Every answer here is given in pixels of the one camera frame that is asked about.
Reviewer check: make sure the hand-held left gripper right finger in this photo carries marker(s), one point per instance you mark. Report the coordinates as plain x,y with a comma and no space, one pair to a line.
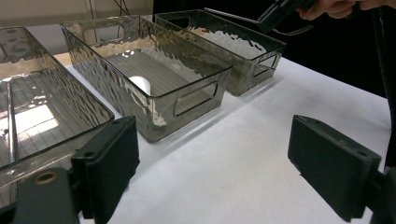
330,165

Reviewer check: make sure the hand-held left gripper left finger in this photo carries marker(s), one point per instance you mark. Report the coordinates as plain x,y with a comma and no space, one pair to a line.
106,168

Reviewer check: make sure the metal fork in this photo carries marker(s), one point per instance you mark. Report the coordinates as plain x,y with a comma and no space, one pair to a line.
230,15

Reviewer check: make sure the smoky clear plastic bin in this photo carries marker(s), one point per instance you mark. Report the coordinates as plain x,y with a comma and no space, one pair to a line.
243,84
168,124
77,93

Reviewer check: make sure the metal chopstick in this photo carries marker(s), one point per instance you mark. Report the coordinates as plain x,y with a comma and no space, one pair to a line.
11,130

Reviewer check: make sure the beige wooden furniture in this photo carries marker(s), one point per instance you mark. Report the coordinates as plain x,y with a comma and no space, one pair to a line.
46,12

